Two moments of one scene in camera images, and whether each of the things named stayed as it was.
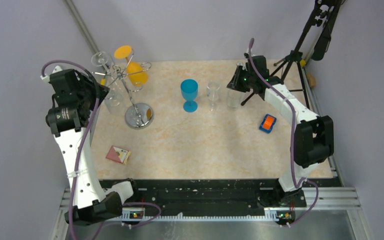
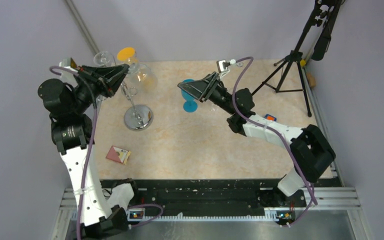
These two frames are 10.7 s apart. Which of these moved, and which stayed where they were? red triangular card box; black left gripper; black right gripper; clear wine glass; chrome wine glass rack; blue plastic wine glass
Moved: clear wine glass; black right gripper; black left gripper
Stayed: red triangular card box; blue plastic wine glass; chrome wine glass rack
